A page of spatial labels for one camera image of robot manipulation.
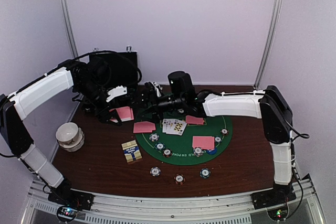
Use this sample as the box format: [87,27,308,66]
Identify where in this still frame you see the blue green 50 chip stack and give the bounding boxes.
[200,168,211,179]

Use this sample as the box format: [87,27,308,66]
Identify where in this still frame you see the red black 100 chip stack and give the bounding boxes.
[174,174,185,185]

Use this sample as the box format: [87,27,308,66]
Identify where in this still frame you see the pink playing card deck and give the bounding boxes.
[110,106,134,122]

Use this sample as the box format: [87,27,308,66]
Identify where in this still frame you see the black poker chip case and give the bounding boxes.
[81,46,139,114]

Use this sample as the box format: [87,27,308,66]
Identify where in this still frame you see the face up community cards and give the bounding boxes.
[162,119,187,136]

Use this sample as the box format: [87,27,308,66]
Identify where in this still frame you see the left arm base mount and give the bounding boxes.
[48,187,94,211]

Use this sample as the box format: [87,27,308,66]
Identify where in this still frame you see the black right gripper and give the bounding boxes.
[128,89,185,124]

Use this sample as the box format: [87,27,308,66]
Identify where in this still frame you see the aluminium frame post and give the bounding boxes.
[60,0,78,58]
[254,0,283,89]

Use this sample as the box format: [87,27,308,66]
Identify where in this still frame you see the pink cards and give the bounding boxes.
[133,121,156,134]
[192,136,215,150]
[185,115,204,125]

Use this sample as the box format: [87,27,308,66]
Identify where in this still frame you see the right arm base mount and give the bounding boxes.
[251,183,296,210]

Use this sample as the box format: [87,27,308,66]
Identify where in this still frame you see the round green poker mat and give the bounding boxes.
[133,92,233,166]

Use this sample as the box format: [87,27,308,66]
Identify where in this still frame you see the card deck holder box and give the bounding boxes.
[121,140,142,163]

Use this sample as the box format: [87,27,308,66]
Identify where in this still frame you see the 10 chips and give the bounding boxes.
[149,133,160,142]
[193,147,203,157]

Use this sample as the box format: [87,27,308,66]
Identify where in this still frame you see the left aluminium frame post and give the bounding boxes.
[60,0,78,58]

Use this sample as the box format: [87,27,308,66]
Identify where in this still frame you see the blue white 10 chip stack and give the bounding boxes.
[150,166,161,177]

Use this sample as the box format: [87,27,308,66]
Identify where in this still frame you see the aluminium front rail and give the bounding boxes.
[22,173,326,224]

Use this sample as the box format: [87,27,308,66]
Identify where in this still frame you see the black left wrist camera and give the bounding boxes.
[88,57,112,86]

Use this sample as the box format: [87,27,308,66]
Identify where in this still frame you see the right aluminium frame post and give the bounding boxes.
[254,0,283,89]

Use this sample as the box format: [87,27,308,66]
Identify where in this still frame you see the white ceramic bowl stack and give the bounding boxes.
[56,122,85,152]

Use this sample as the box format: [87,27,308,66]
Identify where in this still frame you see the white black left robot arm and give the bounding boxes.
[1,57,127,205]

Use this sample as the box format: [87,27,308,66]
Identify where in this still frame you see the white left wrist cover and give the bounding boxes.
[106,86,127,102]

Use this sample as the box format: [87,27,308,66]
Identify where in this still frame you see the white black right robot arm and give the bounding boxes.
[139,82,310,204]

